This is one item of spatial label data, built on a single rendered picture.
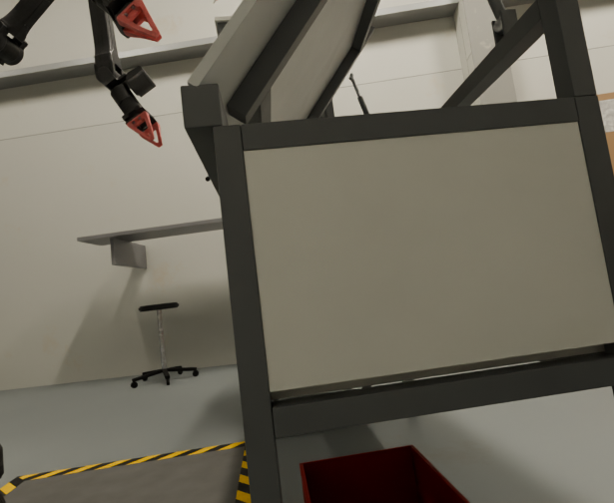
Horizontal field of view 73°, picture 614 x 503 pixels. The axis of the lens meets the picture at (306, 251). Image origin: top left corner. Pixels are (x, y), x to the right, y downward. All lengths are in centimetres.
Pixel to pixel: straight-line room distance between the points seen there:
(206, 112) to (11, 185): 455
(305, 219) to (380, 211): 11
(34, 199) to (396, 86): 370
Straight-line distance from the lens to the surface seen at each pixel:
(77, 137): 487
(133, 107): 138
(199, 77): 67
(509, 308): 68
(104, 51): 150
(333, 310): 59
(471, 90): 109
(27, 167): 508
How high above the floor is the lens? 54
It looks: 6 degrees up
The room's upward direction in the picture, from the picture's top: 7 degrees counter-clockwise
